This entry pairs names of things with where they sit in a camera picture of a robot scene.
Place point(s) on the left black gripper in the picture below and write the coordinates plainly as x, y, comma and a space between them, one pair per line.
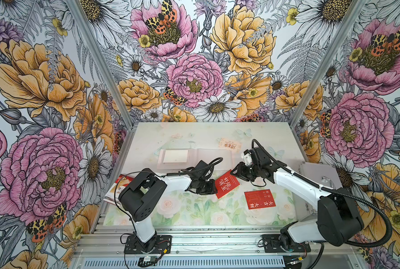
210, 190

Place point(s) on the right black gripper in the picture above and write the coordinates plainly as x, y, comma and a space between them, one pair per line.
243, 177

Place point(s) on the red card white characters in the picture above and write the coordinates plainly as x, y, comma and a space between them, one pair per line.
225, 184

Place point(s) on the pink elephant photo album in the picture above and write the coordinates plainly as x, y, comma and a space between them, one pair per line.
195, 155

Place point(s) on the pale pink text card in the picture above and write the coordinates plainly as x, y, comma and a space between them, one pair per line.
175, 156

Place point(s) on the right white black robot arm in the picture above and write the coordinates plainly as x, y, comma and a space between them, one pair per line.
337, 220

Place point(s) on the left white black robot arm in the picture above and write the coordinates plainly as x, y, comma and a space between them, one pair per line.
140, 197

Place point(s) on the pale card red characters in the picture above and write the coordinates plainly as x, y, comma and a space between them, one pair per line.
234, 146

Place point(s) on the red card gold characters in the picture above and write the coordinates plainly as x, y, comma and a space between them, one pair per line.
259, 199

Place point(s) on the silver aluminium case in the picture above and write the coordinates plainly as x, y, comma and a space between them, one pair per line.
321, 174

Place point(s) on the red box at left edge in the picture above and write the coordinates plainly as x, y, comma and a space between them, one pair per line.
117, 187

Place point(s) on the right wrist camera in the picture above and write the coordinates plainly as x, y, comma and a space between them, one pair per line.
247, 159

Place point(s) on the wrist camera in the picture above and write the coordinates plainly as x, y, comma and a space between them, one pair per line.
202, 168
247, 159

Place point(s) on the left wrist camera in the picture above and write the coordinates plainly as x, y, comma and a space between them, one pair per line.
202, 168

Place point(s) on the aluminium front rail frame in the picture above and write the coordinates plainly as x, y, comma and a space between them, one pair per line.
208, 248

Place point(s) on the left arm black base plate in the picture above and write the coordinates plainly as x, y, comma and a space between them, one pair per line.
158, 244

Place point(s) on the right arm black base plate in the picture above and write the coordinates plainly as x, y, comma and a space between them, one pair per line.
276, 243

